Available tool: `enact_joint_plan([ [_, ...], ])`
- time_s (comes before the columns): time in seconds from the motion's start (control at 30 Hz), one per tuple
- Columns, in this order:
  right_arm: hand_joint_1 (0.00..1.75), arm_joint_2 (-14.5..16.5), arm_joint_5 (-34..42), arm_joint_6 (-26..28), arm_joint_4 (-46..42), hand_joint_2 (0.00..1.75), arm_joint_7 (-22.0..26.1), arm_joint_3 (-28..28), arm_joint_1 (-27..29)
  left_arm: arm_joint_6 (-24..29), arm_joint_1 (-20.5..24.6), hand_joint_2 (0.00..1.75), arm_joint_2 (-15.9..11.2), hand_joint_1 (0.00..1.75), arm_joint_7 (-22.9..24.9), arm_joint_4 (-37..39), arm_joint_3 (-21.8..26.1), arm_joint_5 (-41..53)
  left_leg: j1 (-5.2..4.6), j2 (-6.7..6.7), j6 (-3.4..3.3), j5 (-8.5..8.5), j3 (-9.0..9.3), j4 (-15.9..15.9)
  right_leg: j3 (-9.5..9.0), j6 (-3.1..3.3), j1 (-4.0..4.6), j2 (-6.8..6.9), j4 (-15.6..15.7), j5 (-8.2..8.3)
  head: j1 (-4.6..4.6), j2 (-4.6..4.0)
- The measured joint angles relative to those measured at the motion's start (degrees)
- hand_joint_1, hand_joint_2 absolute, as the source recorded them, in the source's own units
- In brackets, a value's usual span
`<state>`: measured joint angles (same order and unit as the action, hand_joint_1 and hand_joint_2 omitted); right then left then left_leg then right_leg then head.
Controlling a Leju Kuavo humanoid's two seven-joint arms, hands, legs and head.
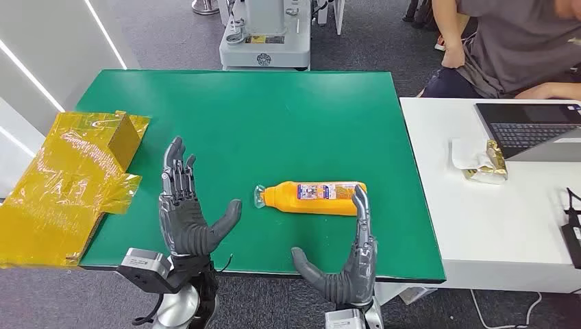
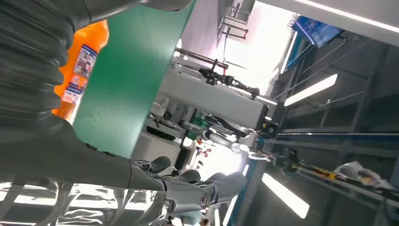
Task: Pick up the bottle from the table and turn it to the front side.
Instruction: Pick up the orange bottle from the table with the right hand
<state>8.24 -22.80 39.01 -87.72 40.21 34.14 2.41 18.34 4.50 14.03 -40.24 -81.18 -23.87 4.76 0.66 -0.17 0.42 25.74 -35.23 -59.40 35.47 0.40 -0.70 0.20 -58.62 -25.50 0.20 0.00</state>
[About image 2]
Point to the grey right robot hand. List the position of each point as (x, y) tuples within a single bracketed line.
[(62, 162)]

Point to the white cabinet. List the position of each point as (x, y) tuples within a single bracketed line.
[(152, 149)]

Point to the light grey machine stand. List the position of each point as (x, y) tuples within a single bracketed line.
[(215, 99)]

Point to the blue display screen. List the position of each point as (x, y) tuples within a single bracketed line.
[(316, 31)]

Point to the clear plastic bag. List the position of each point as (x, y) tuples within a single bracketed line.
[(358, 174)]

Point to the metal rack frame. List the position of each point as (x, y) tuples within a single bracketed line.
[(233, 25)]

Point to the black yellow rail device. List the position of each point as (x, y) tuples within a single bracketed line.
[(318, 172)]

